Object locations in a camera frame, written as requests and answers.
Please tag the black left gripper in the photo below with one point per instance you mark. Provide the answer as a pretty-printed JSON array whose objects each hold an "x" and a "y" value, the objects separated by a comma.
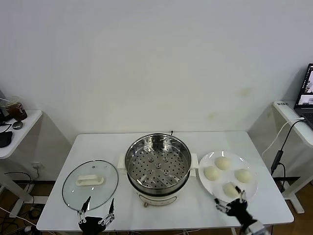
[{"x": 92, "y": 224}]

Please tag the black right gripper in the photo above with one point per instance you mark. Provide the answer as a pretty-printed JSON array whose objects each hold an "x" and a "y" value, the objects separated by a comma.
[{"x": 238, "y": 208}]

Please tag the white steamed baozi bun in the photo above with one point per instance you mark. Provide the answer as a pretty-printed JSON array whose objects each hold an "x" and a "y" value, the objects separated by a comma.
[
  {"x": 230, "y": 190},
  {"x": 211, "y": 173},
  {"x": 243, "y": 175},
  {"x": 222, "y": 162}
]

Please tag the stainless steel steamer basket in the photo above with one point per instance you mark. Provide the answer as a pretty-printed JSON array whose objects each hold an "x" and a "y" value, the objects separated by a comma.
[{"x": 159, "y": 166}]

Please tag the white round plate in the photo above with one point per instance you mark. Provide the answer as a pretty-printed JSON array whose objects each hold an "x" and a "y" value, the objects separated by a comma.
[{"x": 249, "y": 192}]

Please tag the white electric cooker pot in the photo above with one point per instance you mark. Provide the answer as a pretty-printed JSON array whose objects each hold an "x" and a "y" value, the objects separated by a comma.
[{"x": 156, "y": 198}]

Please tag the white side desk with laptop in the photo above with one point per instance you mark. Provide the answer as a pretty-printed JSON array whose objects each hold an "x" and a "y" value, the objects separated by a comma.
[{"x": 286, "y": 110}]

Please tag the white side desk with cup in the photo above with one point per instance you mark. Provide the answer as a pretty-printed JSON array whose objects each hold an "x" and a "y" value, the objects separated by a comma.
[{"x": 27, "y": 127}]

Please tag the black computer mouse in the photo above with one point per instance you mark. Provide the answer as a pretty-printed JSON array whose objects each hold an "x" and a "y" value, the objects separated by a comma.
[{"x": 5, "y": 139}]

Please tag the plastic iced coffee cup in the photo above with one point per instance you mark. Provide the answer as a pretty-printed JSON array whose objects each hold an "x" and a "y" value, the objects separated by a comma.
[{"x": 17, "y": 110}]

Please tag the dark open laptop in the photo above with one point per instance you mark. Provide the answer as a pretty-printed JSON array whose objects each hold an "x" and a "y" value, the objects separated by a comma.
[{"x": 305, "y": 93}]

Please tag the dark grey monitor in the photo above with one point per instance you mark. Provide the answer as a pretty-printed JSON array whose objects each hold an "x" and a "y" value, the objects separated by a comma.
[{"x": 2, "y": 115}]

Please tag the white wall socket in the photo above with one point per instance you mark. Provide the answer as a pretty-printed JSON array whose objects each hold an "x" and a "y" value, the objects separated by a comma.
[{"x": 36, "y": 166}]

